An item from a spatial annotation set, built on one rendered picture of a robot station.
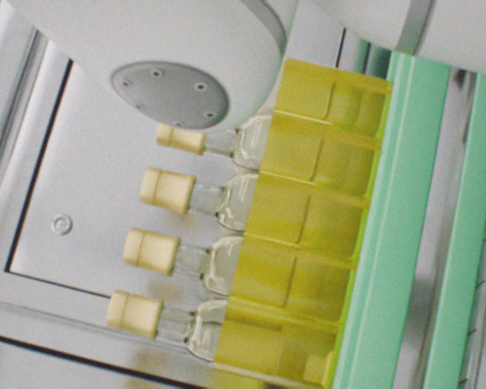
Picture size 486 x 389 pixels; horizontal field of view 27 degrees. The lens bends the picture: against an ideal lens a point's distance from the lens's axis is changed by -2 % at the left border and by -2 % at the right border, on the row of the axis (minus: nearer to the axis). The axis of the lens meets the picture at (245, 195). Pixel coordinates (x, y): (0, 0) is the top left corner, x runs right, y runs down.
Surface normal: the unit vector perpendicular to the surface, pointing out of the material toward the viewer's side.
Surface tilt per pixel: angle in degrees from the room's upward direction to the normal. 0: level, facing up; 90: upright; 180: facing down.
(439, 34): 89
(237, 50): 127
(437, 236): 90
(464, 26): 88
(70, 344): 90
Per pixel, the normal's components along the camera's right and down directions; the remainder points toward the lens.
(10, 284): 0.06, -0.30
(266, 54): 0.82, 0.21
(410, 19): -0.21, 0.71
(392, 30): -0.41, 0.80
